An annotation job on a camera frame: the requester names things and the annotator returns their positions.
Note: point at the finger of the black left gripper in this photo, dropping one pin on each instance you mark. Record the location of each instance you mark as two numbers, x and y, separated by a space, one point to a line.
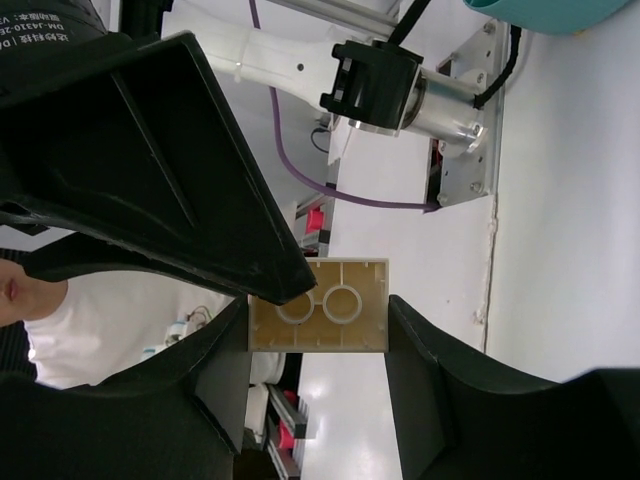
131 147

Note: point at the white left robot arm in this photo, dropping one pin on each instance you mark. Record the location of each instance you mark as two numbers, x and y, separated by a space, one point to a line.
378 85

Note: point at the person in white shirt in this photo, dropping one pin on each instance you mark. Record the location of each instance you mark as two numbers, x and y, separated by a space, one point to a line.
88 328

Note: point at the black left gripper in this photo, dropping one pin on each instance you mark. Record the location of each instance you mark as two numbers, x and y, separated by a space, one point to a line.
48 45

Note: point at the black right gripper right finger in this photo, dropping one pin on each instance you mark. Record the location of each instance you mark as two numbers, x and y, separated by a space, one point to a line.
460 414

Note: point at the yellow small lego brick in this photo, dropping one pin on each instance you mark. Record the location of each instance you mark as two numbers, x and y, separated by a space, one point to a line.
345 312

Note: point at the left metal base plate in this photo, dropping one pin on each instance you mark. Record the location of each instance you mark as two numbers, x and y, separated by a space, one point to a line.
470 171

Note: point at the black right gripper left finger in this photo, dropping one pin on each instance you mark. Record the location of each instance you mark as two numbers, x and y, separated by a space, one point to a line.
177 415

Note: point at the teal divided round container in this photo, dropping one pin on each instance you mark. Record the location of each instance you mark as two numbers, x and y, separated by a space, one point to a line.
550 17

